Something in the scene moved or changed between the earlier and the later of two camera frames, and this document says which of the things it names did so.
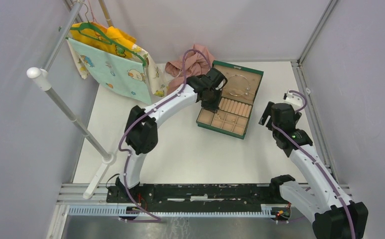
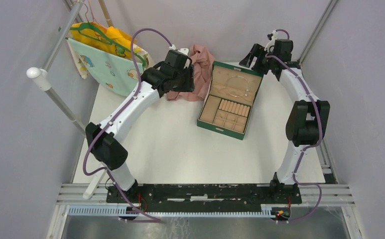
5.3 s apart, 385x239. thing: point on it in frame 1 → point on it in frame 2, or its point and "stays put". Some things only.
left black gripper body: (212, 102) → (185, 80)
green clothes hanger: (110, 42) stays put
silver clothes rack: (43, 76) stays put
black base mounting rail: (193, 195) stays put
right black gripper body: (268, 112) → (263, 63)
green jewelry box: (237, 99) stays put
